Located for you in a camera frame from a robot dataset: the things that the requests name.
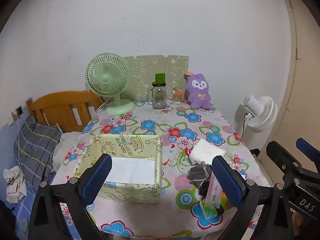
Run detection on clear plastic packet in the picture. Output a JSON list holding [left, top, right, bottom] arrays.
[[205, 172, 223, 210]]

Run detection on small clear jar orange lid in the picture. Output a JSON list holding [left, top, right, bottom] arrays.
[[172, 89, 182, 105]]

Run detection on yellow printed storage box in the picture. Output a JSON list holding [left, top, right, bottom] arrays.
[[72, 134, 163, 204]]

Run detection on blue printed bed sheet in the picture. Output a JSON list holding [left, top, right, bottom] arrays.
[[0, 124, 105, 240]]

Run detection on wooden headboard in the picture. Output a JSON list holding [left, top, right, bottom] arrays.
[[26, 90, 105, 133]]

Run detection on white fabric bag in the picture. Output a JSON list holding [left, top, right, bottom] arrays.
[[189, 138, 226, 166]]

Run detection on beige door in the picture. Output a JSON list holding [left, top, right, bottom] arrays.
[[257, 0, 320, 170]]

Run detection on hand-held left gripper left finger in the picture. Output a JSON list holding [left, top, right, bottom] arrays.
[[29, 153, 113, 240]]

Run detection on glass mug jar green lid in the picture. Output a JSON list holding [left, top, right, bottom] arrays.
[[147, 73, 167, 110]]

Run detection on grey plaid pillow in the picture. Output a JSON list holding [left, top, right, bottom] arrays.
[[14, 115, 62, 183]]

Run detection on floral tablecloth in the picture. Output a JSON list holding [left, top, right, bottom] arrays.
[[51, 99, 272, 239]]

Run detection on white fan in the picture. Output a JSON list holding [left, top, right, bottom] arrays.
[[241, 94, 278, 133]]

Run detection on grey drawstring pouch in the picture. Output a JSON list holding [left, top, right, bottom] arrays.
[[188, 161, 213, 187]]

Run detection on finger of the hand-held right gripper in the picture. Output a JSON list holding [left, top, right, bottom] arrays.
[[266, 141, 313, 181], [296, 138, 320, 162]]

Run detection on green desk fan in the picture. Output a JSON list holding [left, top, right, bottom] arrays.
[[86, 53, 135, 115]]

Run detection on purple plush bunny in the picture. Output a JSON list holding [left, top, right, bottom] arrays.
[[184, 70, 212, 110]]

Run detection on green cartoon printed board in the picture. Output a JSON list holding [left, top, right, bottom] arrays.
[[122, 54, 190, 102]]

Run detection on black fan cable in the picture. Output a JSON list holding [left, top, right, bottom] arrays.
[[240, 111, 250, 140]]

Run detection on crumpled white cloth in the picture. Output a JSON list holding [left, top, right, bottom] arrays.
[[3, 166, 28, 204]]

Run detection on green desk fan cable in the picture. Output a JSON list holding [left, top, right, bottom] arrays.
[[95, 97, 112, 113]]

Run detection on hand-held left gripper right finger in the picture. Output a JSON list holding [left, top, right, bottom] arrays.
[[212, 155, 294, 240]]

